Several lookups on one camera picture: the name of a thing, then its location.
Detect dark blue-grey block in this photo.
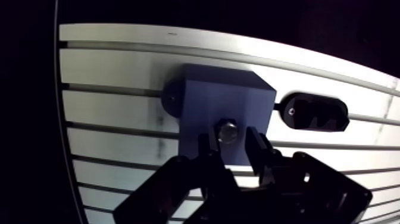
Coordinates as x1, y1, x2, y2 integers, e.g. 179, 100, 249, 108
161, 63, 277, 166

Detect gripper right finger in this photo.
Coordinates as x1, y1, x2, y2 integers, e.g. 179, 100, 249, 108
240, 126, 373, 224

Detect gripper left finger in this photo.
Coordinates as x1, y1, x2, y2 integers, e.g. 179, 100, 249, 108
112, 120, 242, 224

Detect black oval holder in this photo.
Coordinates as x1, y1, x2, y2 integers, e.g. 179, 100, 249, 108
279, 92, 351, 132

